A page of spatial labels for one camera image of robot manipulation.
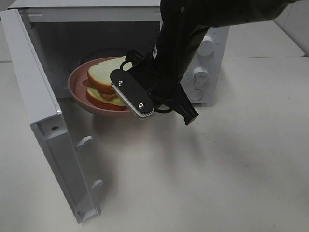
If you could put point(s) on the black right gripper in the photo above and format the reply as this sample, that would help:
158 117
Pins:
164 90

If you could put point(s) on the round door release button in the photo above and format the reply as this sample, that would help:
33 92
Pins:
196 95

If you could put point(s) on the white bread sandwich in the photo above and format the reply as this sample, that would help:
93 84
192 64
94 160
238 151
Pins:
99 86

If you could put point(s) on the pink round plate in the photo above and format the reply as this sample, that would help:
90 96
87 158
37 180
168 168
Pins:
78 91

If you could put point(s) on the white microwave door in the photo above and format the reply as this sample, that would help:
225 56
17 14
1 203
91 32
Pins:
45 116

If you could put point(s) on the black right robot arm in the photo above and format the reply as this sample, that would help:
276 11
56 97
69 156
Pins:
186 22

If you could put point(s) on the lower white timer knob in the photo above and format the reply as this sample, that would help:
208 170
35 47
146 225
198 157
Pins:
200 76

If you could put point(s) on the upper white power knob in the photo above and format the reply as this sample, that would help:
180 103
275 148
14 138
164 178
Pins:
207 46

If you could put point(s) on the white microwave oven body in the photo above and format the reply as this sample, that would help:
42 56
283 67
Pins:
109 11

